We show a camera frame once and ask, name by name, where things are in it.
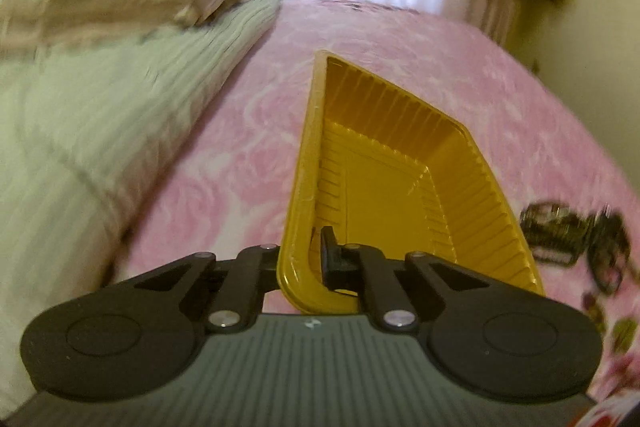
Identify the green striped folded quilt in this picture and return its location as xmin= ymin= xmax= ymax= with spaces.
xmin=1 ymin=0 xmax=280 ymax=413

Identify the pink rose bedspread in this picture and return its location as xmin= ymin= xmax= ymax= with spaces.
xmin=125 ymin=1 xmax=639 ymax=399

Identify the dark wooden bead necklace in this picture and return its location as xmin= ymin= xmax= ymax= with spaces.
xmin=519 ymin=200 xmax=633 ymax=295

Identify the golden plastic tray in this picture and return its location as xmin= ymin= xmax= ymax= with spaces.
xmin=277 ymin=51 xmax=544 ymax=314

